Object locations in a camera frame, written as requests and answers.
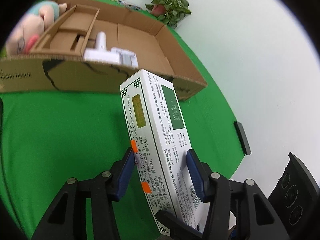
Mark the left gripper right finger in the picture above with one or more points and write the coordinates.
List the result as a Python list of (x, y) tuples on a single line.
[(236, 210)]

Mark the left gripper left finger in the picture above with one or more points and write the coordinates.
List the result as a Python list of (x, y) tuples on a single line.
[(65, 217)]

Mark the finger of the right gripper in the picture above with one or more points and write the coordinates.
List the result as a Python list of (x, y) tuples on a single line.
[(178, 229)]

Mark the white medicine box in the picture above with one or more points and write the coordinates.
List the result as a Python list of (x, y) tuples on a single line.
[(155, 123)]

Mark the white hair dryer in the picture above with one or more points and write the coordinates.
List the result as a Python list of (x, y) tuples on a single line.
[(100, 53)]

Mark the white folding phone stand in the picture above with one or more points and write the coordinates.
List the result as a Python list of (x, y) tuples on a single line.
[(127, 58)]

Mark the narrow cardboard box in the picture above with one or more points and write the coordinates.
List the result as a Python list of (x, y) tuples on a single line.
[(67, 38)]

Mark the pig plush toy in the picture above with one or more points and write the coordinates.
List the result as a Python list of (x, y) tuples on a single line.
[(32, 25)]

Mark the green tablecloth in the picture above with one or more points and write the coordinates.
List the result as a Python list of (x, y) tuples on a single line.
[(49, 136)]

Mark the large cardboard tray box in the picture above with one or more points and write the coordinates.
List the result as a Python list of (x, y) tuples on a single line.
[(93, 46)]

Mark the right potted plant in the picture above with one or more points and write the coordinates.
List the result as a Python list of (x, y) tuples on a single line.
[(169, 12)]

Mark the colourful small packet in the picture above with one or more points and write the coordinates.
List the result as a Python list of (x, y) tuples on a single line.
[(128, 5)]

